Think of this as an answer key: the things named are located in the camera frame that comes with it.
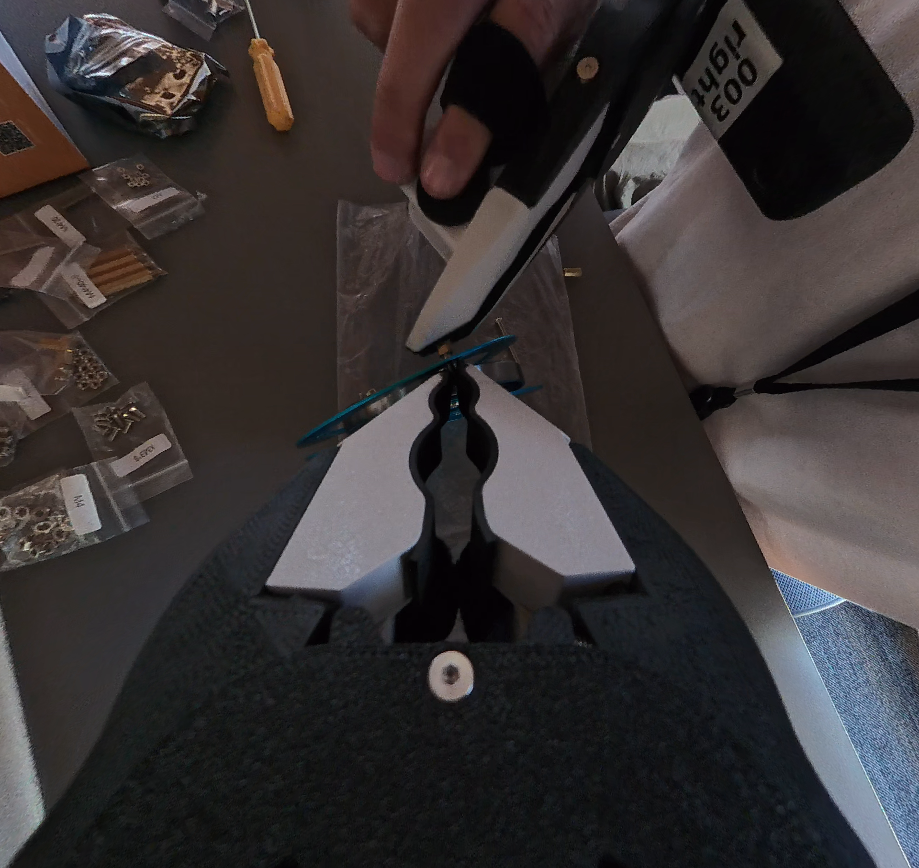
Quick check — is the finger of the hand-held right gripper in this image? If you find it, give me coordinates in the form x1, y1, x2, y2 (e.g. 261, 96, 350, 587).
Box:
408, 120, 611, 352
459, 197, 579, 346

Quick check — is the blue round turntable assembly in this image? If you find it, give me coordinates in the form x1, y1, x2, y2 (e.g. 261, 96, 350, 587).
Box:
296, 335, 543, 449

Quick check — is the grey desk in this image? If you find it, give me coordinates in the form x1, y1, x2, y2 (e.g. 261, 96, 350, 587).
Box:
0, 0, 906, 868

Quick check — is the clear plastic bag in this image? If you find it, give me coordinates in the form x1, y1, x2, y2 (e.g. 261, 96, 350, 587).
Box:
336, 199, 593, 453

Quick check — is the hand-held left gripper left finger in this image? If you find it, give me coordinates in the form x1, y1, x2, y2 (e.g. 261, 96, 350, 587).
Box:
266, 374, 458, 641

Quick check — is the dark crumpled foil bag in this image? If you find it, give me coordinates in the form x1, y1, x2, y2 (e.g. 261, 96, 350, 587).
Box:
45, 12, 231, 138

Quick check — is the orange and white cardboard box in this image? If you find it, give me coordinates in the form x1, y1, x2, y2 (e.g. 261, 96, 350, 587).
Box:
0, 32, 90, 200

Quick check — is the pile of small hardware bags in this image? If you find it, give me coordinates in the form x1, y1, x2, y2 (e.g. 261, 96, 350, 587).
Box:
0, 154, 209, 575

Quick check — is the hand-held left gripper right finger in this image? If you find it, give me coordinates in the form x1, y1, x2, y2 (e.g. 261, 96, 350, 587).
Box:
459, 367, 636, 641

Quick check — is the black chest strap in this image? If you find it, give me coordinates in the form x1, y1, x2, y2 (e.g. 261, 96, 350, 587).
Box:
688, 301, 919, 420

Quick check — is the yellow plastic tool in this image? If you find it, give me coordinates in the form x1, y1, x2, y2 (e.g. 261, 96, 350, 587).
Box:
235, 0, 295, 131

